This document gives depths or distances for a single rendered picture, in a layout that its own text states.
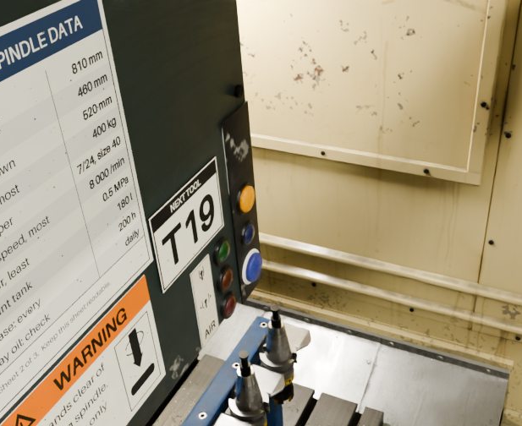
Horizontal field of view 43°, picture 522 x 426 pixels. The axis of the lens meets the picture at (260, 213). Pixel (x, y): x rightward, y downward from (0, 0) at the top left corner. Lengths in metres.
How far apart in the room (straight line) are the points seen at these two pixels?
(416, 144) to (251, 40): 0.39
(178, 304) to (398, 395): 1.14
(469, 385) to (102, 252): 1.29
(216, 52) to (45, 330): 0.25
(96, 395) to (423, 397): 1.22
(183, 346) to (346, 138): 0.87
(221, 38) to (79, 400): 0.29
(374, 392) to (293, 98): 0.72
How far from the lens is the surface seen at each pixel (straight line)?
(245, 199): 0.59
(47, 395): 0.44
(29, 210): 0.38
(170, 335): 0.55
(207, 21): 0.51
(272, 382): 1.11
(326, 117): 1.37
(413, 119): 1.31
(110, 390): 0.50
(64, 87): 0.39
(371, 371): 1.66
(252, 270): 0.64
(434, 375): 1.65
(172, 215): 0.50
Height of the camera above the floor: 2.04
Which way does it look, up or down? 34 degrees down
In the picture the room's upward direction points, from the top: 5 degrees counter-clockwise
